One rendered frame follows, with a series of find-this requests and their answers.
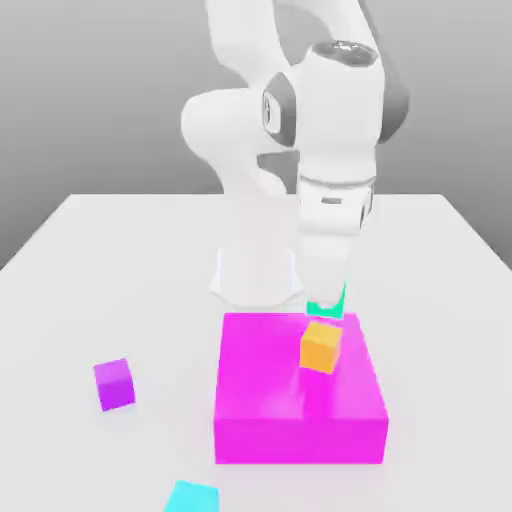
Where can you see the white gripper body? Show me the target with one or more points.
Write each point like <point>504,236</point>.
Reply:
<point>324,264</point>

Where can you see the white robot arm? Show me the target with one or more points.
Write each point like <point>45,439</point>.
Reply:
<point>336,120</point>

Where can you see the small orange cube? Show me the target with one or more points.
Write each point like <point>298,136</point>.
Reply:
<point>318,352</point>

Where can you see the small purple cube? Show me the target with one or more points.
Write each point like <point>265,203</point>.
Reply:
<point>114,386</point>

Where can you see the small cyan cube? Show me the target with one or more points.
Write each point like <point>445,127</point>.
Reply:
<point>192,498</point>

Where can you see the large magenta box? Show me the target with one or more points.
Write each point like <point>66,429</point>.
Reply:
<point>260,400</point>

